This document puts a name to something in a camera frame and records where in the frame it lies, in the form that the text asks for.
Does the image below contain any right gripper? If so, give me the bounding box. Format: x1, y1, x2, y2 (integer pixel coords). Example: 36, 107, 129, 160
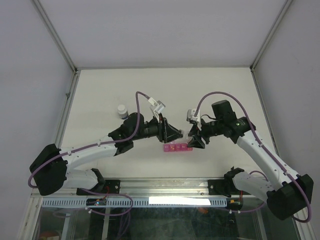
186, 117, 223, 149

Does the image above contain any aluminium frame post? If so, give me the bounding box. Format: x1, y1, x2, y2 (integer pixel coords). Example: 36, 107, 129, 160
249, 0, 294, 71
31, 0, 77, 73

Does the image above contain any white slotted cable duct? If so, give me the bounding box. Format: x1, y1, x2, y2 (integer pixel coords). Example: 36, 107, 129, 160
41, 196, 227, 209

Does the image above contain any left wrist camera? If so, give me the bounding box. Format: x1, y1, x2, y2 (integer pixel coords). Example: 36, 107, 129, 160
148, 97, 166, 118

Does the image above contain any white blue pill bottle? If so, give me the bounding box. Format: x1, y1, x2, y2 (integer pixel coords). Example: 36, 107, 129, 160
117, 104, 129, 120

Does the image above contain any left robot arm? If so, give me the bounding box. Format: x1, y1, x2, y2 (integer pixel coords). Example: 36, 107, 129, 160
29, 112, 184, 196

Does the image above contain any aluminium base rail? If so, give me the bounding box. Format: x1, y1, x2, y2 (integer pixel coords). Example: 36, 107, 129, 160
32, 176, 276, 200

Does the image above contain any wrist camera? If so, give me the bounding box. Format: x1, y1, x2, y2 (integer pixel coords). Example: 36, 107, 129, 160
148, 97, 166, 118
186, 108, 201, 125

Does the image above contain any pink pill organizer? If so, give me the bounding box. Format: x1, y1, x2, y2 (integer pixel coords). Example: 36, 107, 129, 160
163, 143, 193, 153

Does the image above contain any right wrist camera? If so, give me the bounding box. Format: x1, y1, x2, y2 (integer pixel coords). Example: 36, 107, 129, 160
186, 108, 201, 125

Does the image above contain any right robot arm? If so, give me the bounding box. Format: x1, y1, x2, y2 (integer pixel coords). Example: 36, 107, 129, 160
186, 100, 314, 220

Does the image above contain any left aluminium frame post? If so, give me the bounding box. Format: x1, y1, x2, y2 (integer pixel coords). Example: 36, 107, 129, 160
31, 0, 77, 73

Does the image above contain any clear glass pill bottle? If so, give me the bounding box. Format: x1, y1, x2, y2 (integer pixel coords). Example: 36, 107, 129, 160
181, 130, 191, 140

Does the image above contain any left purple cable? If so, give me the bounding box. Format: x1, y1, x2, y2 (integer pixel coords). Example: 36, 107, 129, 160
27, 91, 156, 216

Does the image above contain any right aluminium frame post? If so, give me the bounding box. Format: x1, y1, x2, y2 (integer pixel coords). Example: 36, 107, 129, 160
249, 0, 294, 71

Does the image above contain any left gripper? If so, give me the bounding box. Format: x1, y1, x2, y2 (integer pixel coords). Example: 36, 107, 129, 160
132, 114, 183, 144

